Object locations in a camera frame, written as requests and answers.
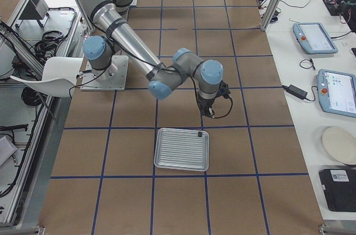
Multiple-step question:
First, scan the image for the silver ribbed metal tray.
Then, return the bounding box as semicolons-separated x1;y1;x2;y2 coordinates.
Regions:
154;128;210;172

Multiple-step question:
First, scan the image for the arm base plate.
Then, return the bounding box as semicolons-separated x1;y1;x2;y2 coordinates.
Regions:
80;55;129;91

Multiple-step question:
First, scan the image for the black tablet with label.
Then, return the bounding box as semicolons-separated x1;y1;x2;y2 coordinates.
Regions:
319;169;355;212

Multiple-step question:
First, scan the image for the lower blue teach pendant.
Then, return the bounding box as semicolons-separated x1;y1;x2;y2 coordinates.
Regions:
317;69;355;118

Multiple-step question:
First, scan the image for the white plastic chair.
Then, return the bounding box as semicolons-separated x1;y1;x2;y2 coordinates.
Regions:
10;57;83;98

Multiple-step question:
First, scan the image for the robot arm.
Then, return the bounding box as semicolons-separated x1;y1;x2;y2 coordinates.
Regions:
81;0;231;118

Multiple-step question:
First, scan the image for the upper blue teach pendant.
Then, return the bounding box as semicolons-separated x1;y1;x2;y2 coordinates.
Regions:
293;22;338;54

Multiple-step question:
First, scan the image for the beige round plate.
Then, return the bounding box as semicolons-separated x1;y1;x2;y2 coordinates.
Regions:
322;127;355;166

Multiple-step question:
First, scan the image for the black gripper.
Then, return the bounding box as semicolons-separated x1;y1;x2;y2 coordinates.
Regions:
197;94;215;118

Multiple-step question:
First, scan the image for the black power adapter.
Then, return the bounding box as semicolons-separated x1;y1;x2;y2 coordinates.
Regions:
282;84;308;100

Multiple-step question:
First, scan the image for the grey vented box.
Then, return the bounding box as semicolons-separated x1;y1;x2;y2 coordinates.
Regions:
19;0;49;27

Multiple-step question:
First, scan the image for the blue teach pendant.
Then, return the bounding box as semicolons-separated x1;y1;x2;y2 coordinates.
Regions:
293;22;338;54
317;69;355;118

